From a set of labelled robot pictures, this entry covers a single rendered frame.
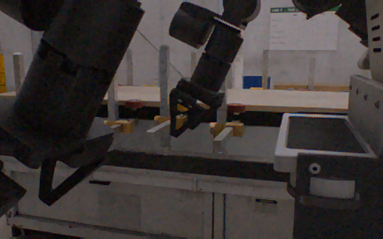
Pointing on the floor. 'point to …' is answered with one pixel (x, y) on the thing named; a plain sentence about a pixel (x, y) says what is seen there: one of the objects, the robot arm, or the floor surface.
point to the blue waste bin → (253, 81)
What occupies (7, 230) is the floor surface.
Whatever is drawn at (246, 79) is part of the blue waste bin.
